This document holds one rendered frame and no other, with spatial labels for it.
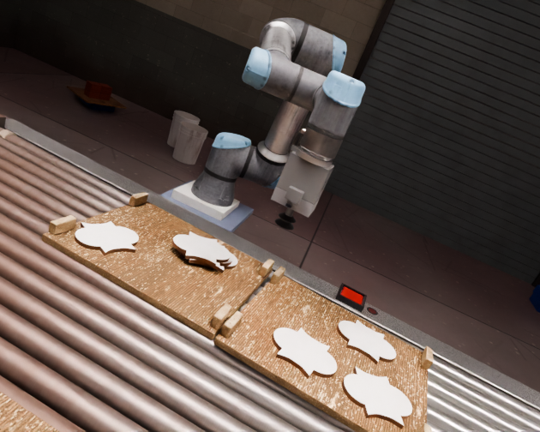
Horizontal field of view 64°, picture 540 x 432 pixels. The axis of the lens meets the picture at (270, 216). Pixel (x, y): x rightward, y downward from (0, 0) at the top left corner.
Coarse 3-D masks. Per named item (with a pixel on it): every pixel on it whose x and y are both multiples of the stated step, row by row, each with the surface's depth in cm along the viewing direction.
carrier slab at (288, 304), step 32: (288, 288) 106; (256, 320) 89; (288, 320) 94; (320, 320) 98; (352, 320) 104; (256, 352) 80; (352, 352) 92; (416, 352) 102; (288, 384) 76; (320, 384) 79; (416, 384) 90; (352, 416) 75; (416, 416) 81
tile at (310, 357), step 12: (276, 336) 85; (288, 336) 87; (300, 336) 88; (288, 348) 83; (300, 348) 85; (312, 348) 86; (324, 348) 88; (288, 360) 81; (300, 360) 81; (312, 360) 83; (324, 360) 84; (312, 372) 81; (324, 372) 81
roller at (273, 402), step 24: (0, 240) 84; (24, 264) 83; (48, 264) 83; (72, 288) 81; (96, 288) 82; (120, 312) 79; (144, 336) 78; (168, 336) 78; (192, 360) 76; (216, 360) 77; (240, 384) 74; (264, 408) 73; (288, 408) 73
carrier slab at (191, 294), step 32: (128, 224) 104; (160, 224) 111; (96, 256) 88; (128, 256) 92; (160, 256) 97; (128, 288) 84; (160, 288) 87; (192, 288) 91; (224, 288) 95; (256, 288) 102; (192, 320) 81
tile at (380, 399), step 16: (352, 384) 81; (368, 384) 82; (384, 384) 84; (352, 400) 78; (368, 400) 78; (384, 400) 80; (400, 400) 82; (368, 416) 75; (384, 416) 76; (400, 416) 78
